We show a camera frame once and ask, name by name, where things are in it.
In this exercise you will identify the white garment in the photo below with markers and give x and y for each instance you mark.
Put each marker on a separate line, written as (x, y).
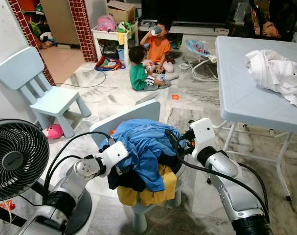
(275, 73)

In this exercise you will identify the blue garment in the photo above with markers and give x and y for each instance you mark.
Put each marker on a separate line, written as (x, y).
(148, 147)

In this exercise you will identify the dark navy garment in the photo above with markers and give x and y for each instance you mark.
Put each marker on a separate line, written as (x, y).
(126, 180)

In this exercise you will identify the light grey folding table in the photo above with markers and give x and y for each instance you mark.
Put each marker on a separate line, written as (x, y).
(251, 88)

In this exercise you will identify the peach cloth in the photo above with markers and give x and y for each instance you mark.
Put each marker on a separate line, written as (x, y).
(271, 30)

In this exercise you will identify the black television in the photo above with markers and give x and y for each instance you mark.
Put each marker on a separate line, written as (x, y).
(187, 11)

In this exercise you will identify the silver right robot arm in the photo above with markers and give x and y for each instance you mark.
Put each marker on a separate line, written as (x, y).
(236, 196)

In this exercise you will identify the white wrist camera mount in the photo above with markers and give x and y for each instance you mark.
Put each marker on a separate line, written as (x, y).
(115, 152)
(202, 134)

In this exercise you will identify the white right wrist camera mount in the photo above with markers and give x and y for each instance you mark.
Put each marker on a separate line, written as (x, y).
(202, 134)

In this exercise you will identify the pink bag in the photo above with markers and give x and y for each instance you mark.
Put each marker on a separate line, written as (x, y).
(105, 23)

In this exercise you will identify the brown cardboard box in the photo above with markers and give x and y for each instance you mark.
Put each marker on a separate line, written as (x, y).
(121, 11)

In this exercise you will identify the child in orange shirt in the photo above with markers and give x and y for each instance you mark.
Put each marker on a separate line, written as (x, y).
(158, 49)

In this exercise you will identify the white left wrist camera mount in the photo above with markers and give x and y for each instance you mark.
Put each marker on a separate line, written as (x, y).
(115, 152)

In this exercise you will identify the yellow garment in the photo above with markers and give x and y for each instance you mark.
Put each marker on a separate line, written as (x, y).
(158, 188)

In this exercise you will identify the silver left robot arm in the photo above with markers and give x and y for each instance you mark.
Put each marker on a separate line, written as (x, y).
(75, 181)

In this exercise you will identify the black stroller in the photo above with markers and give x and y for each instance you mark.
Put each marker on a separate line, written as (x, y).
(280, 17)

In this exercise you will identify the pink toy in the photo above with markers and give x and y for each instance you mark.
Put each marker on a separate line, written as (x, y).
(53, 132)

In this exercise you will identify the white television stand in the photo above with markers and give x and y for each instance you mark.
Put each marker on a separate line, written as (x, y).
(187, 29)

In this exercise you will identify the small orange block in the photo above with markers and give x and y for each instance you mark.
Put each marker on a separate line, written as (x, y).
(175, 97)

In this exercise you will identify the small white table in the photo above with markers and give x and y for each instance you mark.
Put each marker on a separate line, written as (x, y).
(106, 39)

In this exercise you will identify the baby bouncer printed seat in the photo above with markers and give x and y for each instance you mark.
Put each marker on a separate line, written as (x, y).
(199, 49)

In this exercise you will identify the small orange white item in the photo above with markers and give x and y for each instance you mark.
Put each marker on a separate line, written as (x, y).
(6, 204)

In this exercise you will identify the black floor fan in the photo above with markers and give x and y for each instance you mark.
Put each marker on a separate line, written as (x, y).
(16, 156)

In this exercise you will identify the green yellow cloth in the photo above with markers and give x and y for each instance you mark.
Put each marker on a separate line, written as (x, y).
(123, 32)

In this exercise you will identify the child in green shirt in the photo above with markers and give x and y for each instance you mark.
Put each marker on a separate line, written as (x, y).
(137, 73)

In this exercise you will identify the colourful fabric toy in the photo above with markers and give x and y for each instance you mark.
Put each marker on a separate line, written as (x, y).
(109, 62)

